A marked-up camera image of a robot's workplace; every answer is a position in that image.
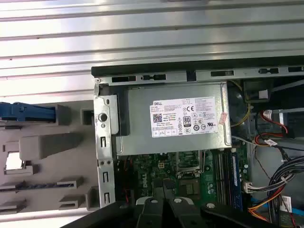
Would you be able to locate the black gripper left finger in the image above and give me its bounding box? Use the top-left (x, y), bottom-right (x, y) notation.
top-left (79, 181), bottom-right (165, 228)

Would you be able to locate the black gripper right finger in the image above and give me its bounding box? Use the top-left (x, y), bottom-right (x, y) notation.
top-left (164, 181), bottom-right (273, 228)

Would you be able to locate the hard disk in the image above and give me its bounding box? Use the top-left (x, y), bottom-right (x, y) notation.
top-left (0, 101), bottom-right (57, 124)

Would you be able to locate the gold chipset heatsink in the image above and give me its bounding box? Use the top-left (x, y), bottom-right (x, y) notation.
top-left (179, 179), bottom-right (200, 198)

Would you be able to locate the green motherboard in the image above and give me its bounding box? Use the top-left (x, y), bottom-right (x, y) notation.
top-left (115, 144), bottom-right (250, 214)

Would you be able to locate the CPU socket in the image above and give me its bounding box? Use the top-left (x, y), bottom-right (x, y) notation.
top-left (175, 150), bottom-right (208, 179)

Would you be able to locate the RAM stick in slot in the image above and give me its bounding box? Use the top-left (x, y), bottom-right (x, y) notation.
top-left (228, 152), bottom-right (241, 211)

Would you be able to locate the grey power supply unit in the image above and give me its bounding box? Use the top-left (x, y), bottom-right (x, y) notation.
top-left (120, 82), bottom-right (233, 157)

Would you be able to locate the blue RAM stick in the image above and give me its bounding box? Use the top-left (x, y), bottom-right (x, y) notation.
top-left (0, 181), bottom-right (60, 191)

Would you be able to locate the grey parts rack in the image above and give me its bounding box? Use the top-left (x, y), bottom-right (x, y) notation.
top-left (0, 99), bottom-right (100, 212)

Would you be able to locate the black PC case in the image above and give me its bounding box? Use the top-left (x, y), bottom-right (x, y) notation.
top-left (91, 55), bottom-right (304, 228)

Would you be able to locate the silver CPU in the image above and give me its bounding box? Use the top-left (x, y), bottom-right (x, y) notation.
top-left (5, 152), bottom-right (24, 171)

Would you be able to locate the orange wire bundle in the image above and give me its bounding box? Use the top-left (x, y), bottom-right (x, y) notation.
top-left (247, 196), bottom-right (289, 218)

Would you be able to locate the black cable bundle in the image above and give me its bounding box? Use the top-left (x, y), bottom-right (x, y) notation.
top-left (267, 144), bottom-right (304, 205)

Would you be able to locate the yellow wire bundle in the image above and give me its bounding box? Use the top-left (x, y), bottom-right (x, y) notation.
top-left (229, 80), bottom-right (253, 128)

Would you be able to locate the red wire bundle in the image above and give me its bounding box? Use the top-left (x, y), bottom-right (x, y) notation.
top-left (253, 109), bottom-right (289, 146)

